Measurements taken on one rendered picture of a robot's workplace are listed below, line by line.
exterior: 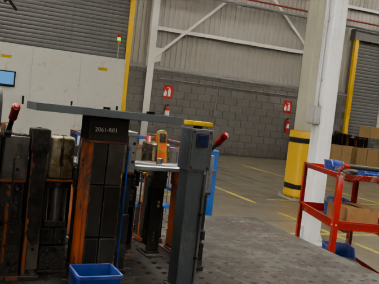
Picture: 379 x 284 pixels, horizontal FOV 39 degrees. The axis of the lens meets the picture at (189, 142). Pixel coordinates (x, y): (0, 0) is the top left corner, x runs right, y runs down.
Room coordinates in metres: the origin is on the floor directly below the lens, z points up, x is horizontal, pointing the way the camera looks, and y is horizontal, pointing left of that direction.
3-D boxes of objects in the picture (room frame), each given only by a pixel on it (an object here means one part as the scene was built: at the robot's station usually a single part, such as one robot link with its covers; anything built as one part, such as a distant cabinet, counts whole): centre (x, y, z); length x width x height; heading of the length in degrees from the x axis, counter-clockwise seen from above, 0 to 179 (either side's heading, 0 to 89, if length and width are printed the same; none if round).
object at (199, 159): (1.47, -0.02, 0.92); 0.08 x 0.08 x 0.44; 26
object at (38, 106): (1.36, 0.21, 1.16); 0.37 x 0.14 x 0.02; 116
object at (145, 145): (1.99, 0.12, 0.88); 0.15 x 0.11 x 0.36; 26
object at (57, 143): (1.49, 0.36, 0.89); 0.13 x 0.11 x 0.38; 26
